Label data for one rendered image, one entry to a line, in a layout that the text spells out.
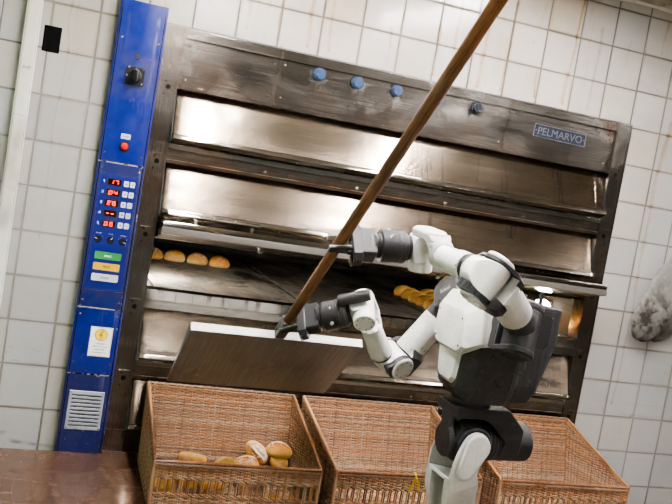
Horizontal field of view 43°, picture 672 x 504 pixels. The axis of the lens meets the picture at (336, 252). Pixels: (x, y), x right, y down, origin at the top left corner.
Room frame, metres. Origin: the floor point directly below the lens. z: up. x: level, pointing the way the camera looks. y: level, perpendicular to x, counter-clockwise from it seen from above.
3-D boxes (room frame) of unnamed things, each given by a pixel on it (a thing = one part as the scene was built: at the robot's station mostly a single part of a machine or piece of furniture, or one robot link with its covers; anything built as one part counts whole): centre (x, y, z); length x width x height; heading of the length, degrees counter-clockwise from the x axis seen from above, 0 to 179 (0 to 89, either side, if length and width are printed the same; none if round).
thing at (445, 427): (2.53, -0.53, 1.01); 0.28 x 0.13 x 0.18; 110
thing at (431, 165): (3.33, -0.21, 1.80); 1.79 x 0.11 x 0.19; 109
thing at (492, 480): (3.27, -0.89, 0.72); 0.56 x 0.49 x 0.28; 108
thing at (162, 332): (3.33, -0.21, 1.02); 1.79 x 0.11 x 0.19; 109
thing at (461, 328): (2.52, -0.50, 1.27); 0.34 x 0.30 x 0.36; 16
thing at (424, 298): (3.93, -0.62, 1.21); 0.61 x 0.48 x 0.06; 19
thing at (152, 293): (3.35, -0.20, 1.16); 1.80 x 0.06 x 0.04; 109
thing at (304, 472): (2.88, 0.25, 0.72); 0.56 x 0.49 x 0.28; 108
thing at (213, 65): (3.35, -0.20, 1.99); 1.80 x 0.08 x 0.21; 109
